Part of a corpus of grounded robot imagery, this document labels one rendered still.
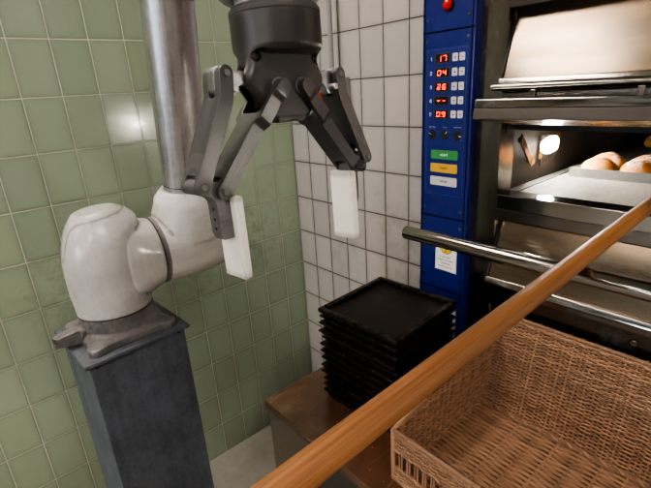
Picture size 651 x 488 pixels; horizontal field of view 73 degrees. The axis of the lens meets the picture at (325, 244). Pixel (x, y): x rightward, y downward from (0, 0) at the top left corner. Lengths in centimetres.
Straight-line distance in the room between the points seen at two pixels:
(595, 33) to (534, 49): 13
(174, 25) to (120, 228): 40
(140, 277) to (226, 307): 88
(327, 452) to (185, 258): 70
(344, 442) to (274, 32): 33
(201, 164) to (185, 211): 65
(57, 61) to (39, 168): 30
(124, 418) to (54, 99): 90
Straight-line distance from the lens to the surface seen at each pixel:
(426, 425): 122
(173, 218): 100
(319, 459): 39
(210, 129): 34
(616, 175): 151
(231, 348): 192
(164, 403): 111
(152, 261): 99
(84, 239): 96
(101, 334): 103
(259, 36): 37
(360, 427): 41
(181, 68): 96
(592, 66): 115
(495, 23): 127
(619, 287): 81
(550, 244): 127
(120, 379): 103
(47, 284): 157
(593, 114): 101
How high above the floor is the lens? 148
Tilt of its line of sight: 19 degrees down
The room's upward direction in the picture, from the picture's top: 4 degrees counter-clockwise
